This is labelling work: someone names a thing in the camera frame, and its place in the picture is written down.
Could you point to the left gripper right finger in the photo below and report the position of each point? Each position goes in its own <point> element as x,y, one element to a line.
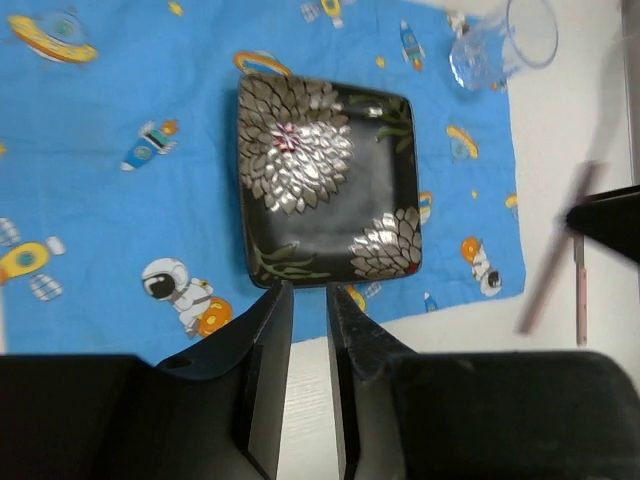
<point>401,414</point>

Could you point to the blue space-print cloth placemat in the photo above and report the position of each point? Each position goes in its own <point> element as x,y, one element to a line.
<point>118,142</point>

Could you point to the fork with pink handle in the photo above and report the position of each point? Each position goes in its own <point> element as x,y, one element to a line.
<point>559,242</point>

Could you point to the knife with pink handle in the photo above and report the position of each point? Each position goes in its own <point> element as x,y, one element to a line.
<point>581,292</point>

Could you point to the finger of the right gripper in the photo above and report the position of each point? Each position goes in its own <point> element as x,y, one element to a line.
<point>611,219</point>

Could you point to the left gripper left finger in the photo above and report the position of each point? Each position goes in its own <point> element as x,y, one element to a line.
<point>212,411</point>

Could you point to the black floral square plate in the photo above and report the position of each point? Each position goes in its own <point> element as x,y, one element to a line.
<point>328,177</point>

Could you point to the clear plastic cup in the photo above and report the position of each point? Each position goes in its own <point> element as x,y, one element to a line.
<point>515,37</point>

